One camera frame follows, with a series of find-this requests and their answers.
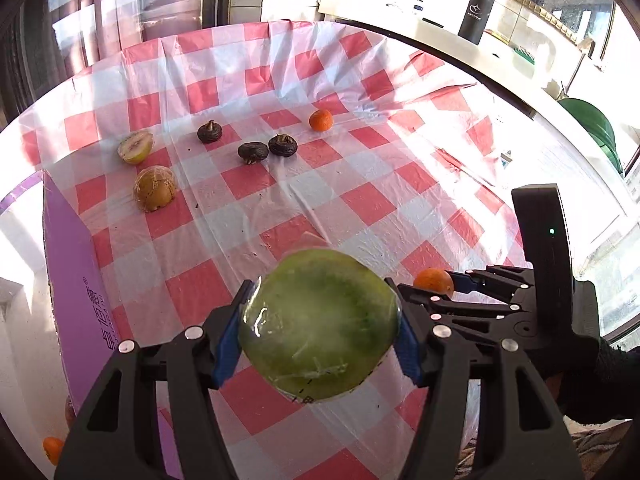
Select small orange tangerine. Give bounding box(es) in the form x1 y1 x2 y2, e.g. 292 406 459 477
413 268 454 296

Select green melon slice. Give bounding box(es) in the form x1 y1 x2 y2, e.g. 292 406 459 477
239 248 400 403

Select dark mangosteen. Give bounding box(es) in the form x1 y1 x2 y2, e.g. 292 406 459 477
268 133 298 157
238 142 270 165
196 120 222 144

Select gloved right hand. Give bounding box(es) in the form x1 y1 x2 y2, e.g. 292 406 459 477
544 339 639 425

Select brown red apple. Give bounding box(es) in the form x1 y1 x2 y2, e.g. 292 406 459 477
64 396 76 429

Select purple white cardboard box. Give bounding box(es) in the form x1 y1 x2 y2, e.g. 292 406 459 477
41 169 181 480

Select orange tangerine in box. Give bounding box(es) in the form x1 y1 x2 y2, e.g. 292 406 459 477
42 437 64 466

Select green round container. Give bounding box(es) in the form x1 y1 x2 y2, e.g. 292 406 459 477
558 98 624 174

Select wrapped peeled orange fruit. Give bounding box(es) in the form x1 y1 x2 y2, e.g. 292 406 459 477
132 166 177 212

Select red white checkered tablecloth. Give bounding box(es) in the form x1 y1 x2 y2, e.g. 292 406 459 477
0 19 626 480

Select black water bottle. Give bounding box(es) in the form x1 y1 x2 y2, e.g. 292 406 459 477
458 0 495 46

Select halved yellow-green fruit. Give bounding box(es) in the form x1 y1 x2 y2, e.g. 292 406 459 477
117 130 154 166

